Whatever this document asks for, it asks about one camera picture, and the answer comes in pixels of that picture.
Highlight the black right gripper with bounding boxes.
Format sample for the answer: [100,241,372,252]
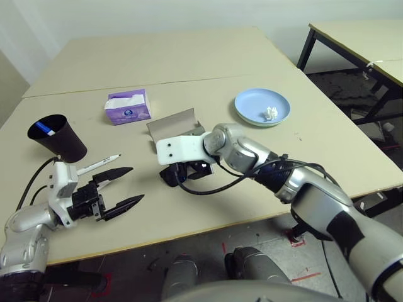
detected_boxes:
[184,160,215,181]

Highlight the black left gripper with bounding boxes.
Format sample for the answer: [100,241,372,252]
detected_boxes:
[67,166,145,223]

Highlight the black sunglasses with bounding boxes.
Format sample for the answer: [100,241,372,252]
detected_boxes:
[159,163,190,189]

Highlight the grey glasses case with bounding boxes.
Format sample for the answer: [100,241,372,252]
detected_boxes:
[146,108,207,155]

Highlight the blue plate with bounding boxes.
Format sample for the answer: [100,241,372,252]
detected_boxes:
[234,87,292,126]

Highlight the white paper ball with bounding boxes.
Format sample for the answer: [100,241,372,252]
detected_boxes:
[263,106,280,122]

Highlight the white marker with black tip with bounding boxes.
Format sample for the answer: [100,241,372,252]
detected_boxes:
[76,153,122,176]

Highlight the black pen cup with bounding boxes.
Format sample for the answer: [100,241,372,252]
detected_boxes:
[27,114,88,164]

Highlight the purple tissue box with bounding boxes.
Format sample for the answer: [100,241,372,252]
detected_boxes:
[103,88,152,126]

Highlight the blue white marker in cup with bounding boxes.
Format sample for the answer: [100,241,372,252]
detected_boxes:
[35,121,56,137]

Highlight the black table leg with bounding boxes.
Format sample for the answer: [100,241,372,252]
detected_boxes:
[291,187,403,245]
[43,272,105,289]

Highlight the grey left robot leg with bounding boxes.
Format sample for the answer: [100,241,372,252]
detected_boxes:
[162,254,199,299]

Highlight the grey robot leg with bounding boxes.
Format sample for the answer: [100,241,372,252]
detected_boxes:
[162,254,199,299]
[224,247,290,284]

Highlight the grey right robot leg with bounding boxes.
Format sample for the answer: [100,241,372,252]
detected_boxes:
[224,247,290,284]

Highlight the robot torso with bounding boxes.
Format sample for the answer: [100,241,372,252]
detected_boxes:
[163,279,369,302]

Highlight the beige side table black legs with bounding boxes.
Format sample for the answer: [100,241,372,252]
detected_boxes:
[297,20,403,123]

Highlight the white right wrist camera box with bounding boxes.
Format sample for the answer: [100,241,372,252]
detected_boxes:
[156,135,210,166]

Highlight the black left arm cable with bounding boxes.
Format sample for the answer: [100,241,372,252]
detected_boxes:
[15,155,60,211]

